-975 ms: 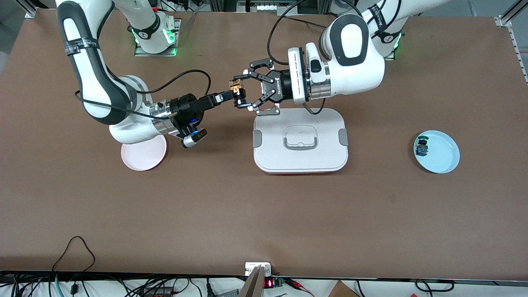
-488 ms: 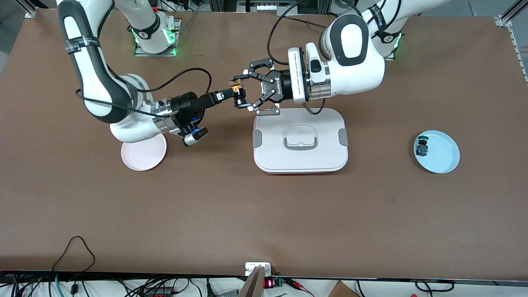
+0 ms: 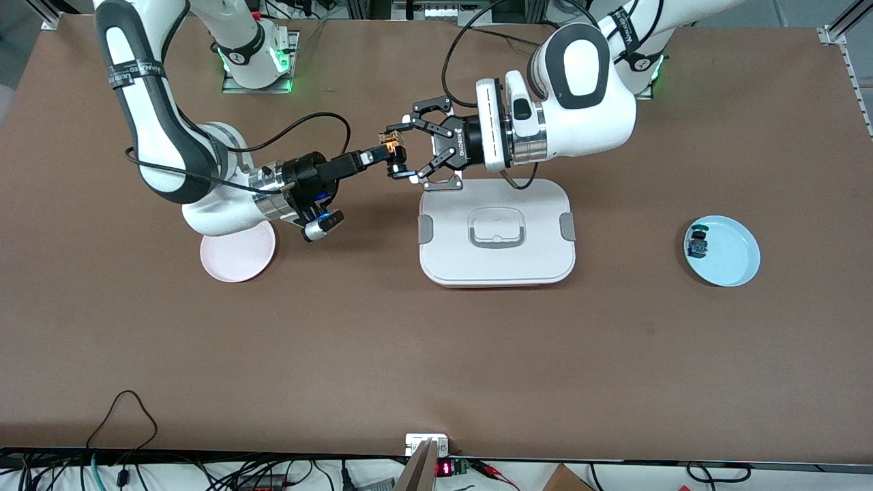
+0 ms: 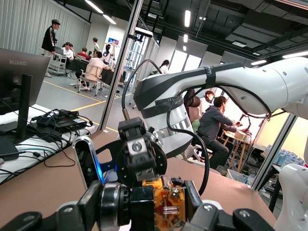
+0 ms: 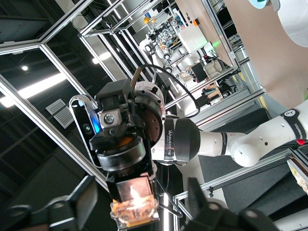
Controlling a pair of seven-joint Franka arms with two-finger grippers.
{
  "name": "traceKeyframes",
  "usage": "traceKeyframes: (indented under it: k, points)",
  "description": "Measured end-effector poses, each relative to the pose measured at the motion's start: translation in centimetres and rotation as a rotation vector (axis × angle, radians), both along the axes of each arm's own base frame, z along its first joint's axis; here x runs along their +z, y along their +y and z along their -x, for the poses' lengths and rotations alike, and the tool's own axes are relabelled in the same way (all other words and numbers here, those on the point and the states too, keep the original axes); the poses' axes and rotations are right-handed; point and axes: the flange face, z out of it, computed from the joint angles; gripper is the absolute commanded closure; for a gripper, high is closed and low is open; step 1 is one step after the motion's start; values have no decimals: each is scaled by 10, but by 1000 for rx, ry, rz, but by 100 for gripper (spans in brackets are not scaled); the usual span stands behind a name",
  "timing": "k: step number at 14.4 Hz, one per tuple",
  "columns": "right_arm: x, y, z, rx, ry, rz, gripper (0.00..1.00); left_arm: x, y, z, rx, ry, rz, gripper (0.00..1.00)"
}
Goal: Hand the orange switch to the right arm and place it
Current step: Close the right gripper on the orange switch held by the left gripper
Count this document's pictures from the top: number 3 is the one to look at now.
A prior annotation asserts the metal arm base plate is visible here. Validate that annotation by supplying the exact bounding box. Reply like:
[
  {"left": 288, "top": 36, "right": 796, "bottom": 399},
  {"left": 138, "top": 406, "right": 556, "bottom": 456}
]
[
  {"left": 633, "top": 58, "right": 666, "bottom": 101},
  {"left": 222, "top": 31, "right": 301, "bottom": 94}
]

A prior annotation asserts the orange push button switch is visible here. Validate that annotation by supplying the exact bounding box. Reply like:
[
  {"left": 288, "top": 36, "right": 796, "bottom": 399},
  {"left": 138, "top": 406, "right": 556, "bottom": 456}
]
[{"left": 379, "top": 131, "right": 411, "bottom": 180}]

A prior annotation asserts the thin black looped cable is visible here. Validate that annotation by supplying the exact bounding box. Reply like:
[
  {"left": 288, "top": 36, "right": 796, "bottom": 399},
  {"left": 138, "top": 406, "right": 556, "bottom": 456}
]
[{"left": 85, "top": 390, "right": 159, "bottom": 451}]

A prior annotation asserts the white power strip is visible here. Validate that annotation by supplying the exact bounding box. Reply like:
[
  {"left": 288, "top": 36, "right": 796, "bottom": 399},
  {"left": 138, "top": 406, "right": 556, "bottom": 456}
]
[{"left": 424, "top": 3, "right": 493, "bottom": 21}]

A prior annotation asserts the aluminium corner profile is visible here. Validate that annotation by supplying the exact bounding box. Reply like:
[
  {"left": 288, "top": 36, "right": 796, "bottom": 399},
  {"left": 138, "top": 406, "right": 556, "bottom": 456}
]
[
  {"left": 27, "top": 0, "right": 69, "bottom": 31},
  {"left": 816, "top": 0, "right": 873, "bottom": 47}
]

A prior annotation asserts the grey metal bar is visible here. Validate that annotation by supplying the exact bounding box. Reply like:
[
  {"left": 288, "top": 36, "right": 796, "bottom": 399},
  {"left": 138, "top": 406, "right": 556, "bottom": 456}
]
[{"left": 394, "top": 440, "right": 441, "bottom": 491}]

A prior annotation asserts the brown cardboard box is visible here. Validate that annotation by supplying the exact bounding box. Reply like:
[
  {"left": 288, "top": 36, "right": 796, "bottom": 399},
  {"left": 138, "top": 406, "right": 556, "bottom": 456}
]
[{"left": 542, "top": 464, "right": 597, "bottom": 491}]

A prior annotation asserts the black flat looped cable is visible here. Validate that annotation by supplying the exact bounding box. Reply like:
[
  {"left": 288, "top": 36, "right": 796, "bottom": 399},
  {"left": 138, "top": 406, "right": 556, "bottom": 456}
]
[{"left": 685, "top": 462, "right": 752, "bottom": 483}]

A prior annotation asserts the light blue round plate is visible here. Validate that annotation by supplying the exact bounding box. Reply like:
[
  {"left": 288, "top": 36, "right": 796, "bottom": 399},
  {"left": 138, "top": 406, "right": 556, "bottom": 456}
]
[{"left": 683, "top": 215, "right": 761, "bottom": 288}]

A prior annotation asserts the red clip lead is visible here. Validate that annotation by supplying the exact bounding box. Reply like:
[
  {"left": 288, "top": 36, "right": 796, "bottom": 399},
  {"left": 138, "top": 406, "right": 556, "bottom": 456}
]
[{"left": 471, "top": 460, "right": 520, "bottom": 491}]

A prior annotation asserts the white lunch box grey handle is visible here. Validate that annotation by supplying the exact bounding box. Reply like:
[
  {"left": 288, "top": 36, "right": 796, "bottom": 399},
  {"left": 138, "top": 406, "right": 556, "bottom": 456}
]
[{"left": 417, "top": 178, "right": 578, "bottom": 288}]

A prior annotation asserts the white connector block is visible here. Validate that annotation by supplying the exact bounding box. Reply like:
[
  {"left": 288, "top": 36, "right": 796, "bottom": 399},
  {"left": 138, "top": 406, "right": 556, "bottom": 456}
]
[{"left": 405, "top": 434, "right": 449, "bottom": 456}]

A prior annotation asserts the black base power cable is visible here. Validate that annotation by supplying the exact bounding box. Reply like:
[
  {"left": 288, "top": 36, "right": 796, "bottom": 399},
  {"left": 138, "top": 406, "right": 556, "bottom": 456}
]
[{"left": 464, "top": 20, "right": 550, "bottom": 47}]

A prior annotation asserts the perforated metal rail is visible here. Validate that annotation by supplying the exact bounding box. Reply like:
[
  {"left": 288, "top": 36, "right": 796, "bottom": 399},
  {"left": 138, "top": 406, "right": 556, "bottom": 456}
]
[{"left": 844, "top": 44, "right": 873, "bottom": 140}]

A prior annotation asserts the black table edge strip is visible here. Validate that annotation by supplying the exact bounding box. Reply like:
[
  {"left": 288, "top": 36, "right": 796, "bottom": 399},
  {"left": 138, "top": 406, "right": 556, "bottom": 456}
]
[{"left": 0, "top": 447, "right": 873, "bottom": 475}]

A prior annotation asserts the pink round plate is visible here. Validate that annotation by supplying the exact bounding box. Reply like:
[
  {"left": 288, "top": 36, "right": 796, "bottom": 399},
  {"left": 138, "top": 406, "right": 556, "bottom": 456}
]
[{"left": 199, "top": 220, "right": 277, "bottom": 284}]

